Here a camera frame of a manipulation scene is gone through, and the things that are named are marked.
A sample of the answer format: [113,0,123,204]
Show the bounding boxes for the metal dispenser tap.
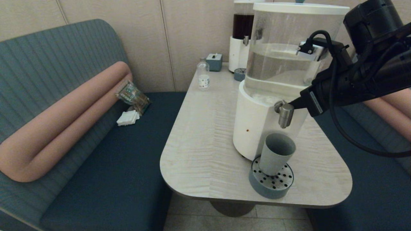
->
[274,100,295,129]

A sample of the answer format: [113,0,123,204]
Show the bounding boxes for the grey-blue plastic cup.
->
[258,133,297,176]

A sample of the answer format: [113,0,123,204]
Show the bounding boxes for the clear water dispenser white base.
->
[232,2,351,161]

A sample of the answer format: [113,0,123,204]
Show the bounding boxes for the small blue drip tray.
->
[233,68,248,81]

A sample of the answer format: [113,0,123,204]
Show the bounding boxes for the pink cylindrical bolster cushion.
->
[363,93,411,142]
[0,61,133,183]

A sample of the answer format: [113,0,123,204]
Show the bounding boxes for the large blue drip tray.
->
[249,155,294,200]

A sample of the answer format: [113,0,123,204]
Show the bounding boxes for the blue tissue box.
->
[205,53,223,72]

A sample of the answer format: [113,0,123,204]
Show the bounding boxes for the teal upholstered booth bench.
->
[306,48,411,231]
[0,19,187,231]

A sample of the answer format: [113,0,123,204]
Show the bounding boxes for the small clear glass bottle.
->
[197,57,211,91]

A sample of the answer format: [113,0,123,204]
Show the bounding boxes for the clear printed snack packet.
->
[115,80,152,116]

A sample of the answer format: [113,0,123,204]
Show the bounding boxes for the white folded napkins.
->
[116,109,141,126]

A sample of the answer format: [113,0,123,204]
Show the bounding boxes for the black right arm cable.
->
[305,30,411,158]

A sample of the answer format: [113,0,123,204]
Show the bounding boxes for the brass table pedestal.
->
[209,198,258,218]

